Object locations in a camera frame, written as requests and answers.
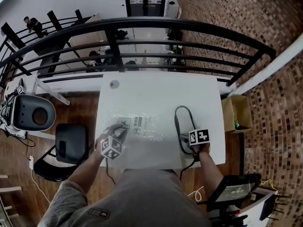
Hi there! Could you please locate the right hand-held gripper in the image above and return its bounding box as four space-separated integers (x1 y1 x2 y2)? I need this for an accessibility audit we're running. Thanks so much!
180 128 212 149

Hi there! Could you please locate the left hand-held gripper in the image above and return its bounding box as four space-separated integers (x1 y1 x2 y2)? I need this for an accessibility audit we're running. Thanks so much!
100 123 130 161

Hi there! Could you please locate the clear printed plastic bag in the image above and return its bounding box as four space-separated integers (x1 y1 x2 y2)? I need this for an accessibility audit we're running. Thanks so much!
106 110 167 144

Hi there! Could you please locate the black slipper footwear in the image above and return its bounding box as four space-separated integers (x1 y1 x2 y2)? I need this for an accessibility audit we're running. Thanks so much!
174 105 197 155

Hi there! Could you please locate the person's right forearm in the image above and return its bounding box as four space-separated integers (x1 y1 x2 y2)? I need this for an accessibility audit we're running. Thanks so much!
197 144 224 196

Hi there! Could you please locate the person's left forearm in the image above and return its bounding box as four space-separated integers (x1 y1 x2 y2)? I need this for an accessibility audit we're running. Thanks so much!
68 147 106 188

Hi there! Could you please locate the open cardboard box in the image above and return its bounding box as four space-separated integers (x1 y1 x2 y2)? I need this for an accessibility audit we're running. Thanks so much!
221 94 253 134

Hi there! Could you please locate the black chair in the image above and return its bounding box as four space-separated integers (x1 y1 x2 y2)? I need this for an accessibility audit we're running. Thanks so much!
33 123 89 182

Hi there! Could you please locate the black phone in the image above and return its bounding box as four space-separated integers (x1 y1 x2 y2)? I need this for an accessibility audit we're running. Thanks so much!
58 140 67 158

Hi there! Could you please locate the black screen on stand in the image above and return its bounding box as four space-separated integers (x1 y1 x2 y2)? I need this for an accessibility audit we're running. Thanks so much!
206 173 262 207

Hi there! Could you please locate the person's grey shirt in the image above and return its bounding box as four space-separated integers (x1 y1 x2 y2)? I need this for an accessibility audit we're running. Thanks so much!
37 168 212 227

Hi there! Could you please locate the white and black rounded device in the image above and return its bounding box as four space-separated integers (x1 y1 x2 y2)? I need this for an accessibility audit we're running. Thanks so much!
10 94 57 132

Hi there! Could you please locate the spare hand-held gripper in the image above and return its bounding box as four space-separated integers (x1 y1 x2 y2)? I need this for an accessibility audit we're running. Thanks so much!
15 78 26 95

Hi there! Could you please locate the black metal railing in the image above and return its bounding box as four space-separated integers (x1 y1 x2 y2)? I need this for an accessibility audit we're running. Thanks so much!
0 16 277 87

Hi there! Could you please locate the black framed glass door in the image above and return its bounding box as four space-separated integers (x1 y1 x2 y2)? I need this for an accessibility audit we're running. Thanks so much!
123 0 168 17

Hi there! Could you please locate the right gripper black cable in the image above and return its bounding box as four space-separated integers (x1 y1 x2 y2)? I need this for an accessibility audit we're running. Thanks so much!
179 152 200 181

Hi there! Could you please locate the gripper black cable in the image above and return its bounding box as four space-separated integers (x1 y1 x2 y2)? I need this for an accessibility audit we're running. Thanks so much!
105 158 116 186
179 152 200 181

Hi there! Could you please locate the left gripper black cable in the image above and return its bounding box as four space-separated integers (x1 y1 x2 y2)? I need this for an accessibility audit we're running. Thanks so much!
105 158 116 186

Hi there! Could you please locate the looped white cable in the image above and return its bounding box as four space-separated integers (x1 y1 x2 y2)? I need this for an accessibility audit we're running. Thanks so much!
187 185 205 202

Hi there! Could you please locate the white desk frame leg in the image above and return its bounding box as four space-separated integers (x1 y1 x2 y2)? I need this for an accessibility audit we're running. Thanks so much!
32 74 71 106

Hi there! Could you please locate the yellow cable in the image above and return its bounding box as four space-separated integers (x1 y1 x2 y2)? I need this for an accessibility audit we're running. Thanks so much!
260 178 279 194

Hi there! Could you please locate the thin white cable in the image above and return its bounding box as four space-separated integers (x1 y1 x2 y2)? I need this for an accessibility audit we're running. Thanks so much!
30 169 52 204

